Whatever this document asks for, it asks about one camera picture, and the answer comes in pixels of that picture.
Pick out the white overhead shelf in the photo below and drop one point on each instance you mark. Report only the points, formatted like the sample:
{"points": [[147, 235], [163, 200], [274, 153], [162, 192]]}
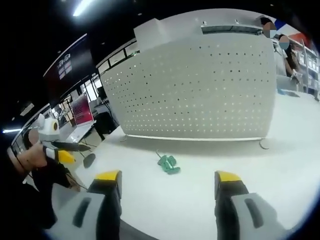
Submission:
{"points": [[232, 28]]}

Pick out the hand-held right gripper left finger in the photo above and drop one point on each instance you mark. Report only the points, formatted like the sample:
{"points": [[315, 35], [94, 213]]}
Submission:
{"points": [[100, 200]]}

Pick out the person's left hand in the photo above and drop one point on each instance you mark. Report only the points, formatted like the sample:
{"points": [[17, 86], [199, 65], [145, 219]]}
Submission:
{"points": [[32, 157]]}

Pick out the large dark wall screen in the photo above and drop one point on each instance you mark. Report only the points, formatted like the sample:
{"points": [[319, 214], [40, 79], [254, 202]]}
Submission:
{"points": [[67, 67]]}

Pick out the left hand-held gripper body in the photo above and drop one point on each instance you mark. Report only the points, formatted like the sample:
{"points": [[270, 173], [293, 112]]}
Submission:
{"points": [[50, 130]]}

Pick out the white storage rack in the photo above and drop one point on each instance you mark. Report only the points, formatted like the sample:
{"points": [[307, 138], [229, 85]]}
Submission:
{"points": [[311, 70]]}

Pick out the black cabinet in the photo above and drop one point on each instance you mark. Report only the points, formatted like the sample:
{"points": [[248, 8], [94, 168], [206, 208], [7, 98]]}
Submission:
{"points": [[106, 125]]}

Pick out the person's dark clothing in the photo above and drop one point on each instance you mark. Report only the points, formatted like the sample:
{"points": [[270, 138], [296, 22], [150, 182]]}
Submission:
{"points": [[47, 190]]}

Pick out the red display board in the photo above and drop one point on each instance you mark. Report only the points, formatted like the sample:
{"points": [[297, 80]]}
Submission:
{"points": [[81, 111]]}

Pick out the white box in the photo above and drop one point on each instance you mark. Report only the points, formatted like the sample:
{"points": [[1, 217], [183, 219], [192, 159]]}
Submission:
{"points": [[150, 35]]}

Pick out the green hook assembly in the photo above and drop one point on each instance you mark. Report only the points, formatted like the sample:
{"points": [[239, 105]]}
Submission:
{"points": [[168, 163]]}

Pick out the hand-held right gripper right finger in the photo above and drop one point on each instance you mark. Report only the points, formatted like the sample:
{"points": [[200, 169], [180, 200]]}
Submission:
{"points": [[232, 200]]}

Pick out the white perforated mounting plate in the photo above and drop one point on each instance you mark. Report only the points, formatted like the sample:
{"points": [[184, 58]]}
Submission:
{"points": [[190, 92]]}

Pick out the black oval object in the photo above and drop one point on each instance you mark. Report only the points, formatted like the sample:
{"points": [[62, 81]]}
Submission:
{"points": [[89, 160]]}

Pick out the white side table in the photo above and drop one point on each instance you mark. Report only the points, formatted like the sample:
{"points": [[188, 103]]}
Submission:
{"points": [[81, 132]]}

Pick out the ceiling light strip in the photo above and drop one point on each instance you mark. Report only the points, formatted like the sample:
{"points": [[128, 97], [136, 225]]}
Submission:
{"points": [[85, 8]]}

